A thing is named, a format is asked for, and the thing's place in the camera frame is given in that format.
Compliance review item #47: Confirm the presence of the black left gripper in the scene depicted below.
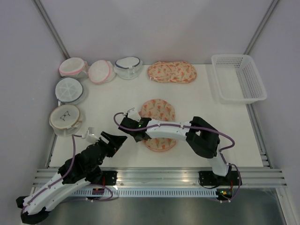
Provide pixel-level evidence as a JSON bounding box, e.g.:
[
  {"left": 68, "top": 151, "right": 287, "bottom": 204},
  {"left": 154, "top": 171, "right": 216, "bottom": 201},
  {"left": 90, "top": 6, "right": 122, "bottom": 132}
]
[{"left": 89, "top": 131, "right": 128, "bottom": 172}]

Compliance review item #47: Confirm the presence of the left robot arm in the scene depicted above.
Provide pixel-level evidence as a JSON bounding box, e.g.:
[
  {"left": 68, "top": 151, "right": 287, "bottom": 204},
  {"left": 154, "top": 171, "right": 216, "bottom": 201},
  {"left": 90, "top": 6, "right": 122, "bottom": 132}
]
[{"left": 16, "top": 132, "right": 127, "bottom": 225}]

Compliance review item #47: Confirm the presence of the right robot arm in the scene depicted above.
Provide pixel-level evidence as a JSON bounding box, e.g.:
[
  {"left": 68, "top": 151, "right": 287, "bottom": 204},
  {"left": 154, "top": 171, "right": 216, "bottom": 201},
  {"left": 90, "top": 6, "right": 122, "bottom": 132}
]
[{"left": 117, "top": 115, "right": 235, "bottom": 185}]

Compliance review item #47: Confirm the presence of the beige round bag with glasses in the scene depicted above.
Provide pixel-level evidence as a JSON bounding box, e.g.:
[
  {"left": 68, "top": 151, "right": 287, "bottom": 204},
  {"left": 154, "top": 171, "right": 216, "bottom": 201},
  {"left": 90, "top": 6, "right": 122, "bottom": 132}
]
[{"left": 49, "top": 104, "right": 84, "bottom": 137}]

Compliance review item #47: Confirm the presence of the navy trimmed white mesh bag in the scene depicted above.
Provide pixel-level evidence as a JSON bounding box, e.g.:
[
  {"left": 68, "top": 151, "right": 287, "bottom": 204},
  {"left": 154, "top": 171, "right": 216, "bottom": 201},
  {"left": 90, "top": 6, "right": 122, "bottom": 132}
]
[{"left": 113, "top": 56, "right": 143, "bottom": 80}]

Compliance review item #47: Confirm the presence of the blue trimmed round laundry bag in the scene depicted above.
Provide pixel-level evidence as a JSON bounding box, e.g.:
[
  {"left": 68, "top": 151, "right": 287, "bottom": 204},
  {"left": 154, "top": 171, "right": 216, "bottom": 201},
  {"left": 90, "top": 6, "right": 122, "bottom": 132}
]
[{"left": 55, "top": 77, "right": 88, "bottom": 106}]

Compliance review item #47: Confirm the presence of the pink trimmed white mesh bag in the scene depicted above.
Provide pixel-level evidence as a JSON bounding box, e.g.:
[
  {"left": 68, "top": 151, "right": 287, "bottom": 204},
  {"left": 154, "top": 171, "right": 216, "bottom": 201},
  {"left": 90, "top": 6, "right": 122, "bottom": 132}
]
[{"left": 88, "top": 60, "right": 116, "bottom": 84}]

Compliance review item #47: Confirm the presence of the pink trimmed round laundry bag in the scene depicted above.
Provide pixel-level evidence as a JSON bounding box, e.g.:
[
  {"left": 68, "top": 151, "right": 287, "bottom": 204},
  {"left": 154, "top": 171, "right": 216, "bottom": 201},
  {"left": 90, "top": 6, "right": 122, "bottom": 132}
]
[{"left": 59, "top": 57, "right": 89, "bottom": 80}]

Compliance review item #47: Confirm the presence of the white plastic basket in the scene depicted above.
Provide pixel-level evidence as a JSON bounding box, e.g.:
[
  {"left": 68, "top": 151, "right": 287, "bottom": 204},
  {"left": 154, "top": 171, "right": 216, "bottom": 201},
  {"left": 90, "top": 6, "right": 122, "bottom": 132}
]
[{"left": 211, "top": 54, "right": 267, "bottom": 104}]

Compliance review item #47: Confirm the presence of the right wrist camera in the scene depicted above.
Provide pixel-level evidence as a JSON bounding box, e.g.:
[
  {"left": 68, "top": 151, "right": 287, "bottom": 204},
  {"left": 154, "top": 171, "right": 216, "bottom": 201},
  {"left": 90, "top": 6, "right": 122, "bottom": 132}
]
[{"left": 126, "top": 107, "right": 141, "bottom": 121}]

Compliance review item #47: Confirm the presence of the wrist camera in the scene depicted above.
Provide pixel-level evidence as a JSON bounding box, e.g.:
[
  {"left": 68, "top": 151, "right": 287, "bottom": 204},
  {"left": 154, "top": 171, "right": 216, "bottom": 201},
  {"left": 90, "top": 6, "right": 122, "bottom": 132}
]
[
  {"left": 126, "top": 107, "right": 141, "bottom": 121},
  {"left": 82, "top": 127, "right": 99, "bottom": 144}
]

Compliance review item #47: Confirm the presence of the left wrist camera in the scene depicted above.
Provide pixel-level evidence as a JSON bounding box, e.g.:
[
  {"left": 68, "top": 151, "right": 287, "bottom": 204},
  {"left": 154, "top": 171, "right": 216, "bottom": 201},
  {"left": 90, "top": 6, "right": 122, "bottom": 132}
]
[{"left": 82, "top": 127, "right": 99, "bottom": 144}]

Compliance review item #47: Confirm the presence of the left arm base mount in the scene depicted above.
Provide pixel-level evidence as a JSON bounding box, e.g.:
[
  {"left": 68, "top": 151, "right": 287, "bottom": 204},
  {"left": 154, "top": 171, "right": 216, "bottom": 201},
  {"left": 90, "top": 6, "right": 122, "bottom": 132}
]
[{"left": 91, "top": 171, "right": 118, "bottom": 186}]

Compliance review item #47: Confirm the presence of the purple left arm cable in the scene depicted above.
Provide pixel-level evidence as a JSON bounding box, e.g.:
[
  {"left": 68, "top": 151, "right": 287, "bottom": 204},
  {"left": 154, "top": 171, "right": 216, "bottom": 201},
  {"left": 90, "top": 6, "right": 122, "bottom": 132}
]
[{"left": 20, "top": 133, "right": 113, "bottom": 218}]

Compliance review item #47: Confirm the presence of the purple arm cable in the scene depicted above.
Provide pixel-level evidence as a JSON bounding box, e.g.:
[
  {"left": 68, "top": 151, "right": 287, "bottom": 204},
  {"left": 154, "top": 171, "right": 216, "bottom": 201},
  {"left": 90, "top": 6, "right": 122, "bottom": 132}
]
[
  {"left": 113, "top": 112, "right": 242, "bottom": 203},
  {"left": 20, "top": 133, "right": 113, "bottom": 218}
]

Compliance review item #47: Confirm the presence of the white slotted cable duct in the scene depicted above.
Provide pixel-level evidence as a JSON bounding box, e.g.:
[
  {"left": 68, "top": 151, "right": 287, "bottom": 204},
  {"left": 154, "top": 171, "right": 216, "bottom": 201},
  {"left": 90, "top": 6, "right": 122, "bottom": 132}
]
[{"left": 69, "top": 187, "right": 218, "bottom": 198}]

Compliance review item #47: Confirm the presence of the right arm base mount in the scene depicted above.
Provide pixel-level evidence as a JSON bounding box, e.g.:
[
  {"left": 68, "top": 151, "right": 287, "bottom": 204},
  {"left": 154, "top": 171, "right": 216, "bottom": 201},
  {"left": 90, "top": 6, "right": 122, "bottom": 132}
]
[{"left": 198, "top": 171, "right": 242, "bottom": 187}]

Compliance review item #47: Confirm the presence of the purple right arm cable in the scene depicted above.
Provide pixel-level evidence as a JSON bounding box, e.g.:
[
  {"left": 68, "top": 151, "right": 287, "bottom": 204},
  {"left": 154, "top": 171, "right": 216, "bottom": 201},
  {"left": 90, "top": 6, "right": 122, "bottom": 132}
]
[{"left": 113, "top": 112, "right": 242, "bottom": 203}]

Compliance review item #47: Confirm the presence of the aluminium frame post left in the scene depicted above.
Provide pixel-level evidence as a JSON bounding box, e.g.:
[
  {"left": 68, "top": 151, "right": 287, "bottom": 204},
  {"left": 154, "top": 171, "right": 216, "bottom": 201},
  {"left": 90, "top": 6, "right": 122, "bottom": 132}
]
[{"left": 32, "top": 0, "right": 70, "bottom": 59}]

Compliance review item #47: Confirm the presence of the aluminium frame post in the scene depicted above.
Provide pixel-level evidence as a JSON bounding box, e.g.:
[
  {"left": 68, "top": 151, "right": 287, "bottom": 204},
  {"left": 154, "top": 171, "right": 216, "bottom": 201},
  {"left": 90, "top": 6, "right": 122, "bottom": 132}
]
[
  {"left": 32, "top": 0, "right": 70, "bottom": 59},
  {"left": 243, "top": 0, "right": 281, "bottom": 55}
]

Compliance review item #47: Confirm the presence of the aluminium frame post right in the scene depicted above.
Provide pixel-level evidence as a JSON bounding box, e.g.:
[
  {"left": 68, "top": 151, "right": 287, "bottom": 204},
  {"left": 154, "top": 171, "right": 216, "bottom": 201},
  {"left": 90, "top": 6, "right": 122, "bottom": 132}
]
[{"left": 243, "top": 0, "right": 281, "bottom": 55}]

